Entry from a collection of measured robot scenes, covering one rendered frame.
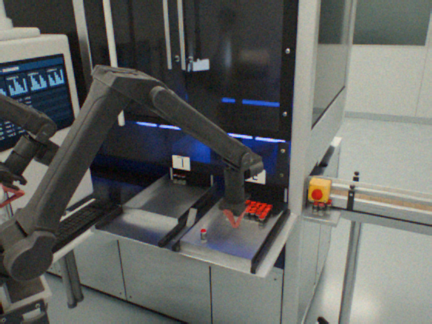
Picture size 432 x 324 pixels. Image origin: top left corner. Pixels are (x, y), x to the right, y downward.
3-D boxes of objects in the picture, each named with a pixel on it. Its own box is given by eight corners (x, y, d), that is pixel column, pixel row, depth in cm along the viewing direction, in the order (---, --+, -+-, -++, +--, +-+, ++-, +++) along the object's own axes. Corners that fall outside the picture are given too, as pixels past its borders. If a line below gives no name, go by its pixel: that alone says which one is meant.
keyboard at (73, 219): (96, 201, 179) (96, 197, 178) (119, 207, 173) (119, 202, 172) (24, 248, 146) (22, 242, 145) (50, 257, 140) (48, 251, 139)
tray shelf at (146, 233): (160, 181, 185) (159, 177, 184) (302, 210, 156) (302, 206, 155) (89, 231, 145) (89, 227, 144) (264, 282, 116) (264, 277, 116)
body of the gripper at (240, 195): (251, 198, 117) (251, 177, 114) (237, 215, 109) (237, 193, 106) (231, 194, 120) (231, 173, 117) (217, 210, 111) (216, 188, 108)
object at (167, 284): (99, 200, 349) (84, 107, 315) (329, 256, 265) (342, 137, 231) (1, 264, 266) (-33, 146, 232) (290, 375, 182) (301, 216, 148)
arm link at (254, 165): (221, 143, 107) (242, 155, 102) (248, 132, 114) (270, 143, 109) (217, 177, 113) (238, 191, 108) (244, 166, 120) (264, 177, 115)
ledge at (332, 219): (310, 204, 160) (311, 200, 159) (342, 210, 155) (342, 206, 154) (302, 220, 149) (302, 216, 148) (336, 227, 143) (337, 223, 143)
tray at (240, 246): (222, 204, 158) (222, 197, 157) (282, 217, 147) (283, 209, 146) (180, 248, 130) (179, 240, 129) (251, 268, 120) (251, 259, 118)
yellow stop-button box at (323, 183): (312, 191, 150) (312, 175, 147) (330, 194, 147) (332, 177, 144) (307, 200, 144) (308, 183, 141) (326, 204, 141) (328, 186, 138)
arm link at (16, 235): (-30, 258, 69) (-21, 275, 66) (11, 214, 71) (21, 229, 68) (10, 272, 76) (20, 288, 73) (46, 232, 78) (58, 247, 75)
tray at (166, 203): (167, 179, 182) (167, 173, 181) (217, 189, 171) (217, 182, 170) (123, 213, 154) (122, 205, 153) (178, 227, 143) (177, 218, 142)
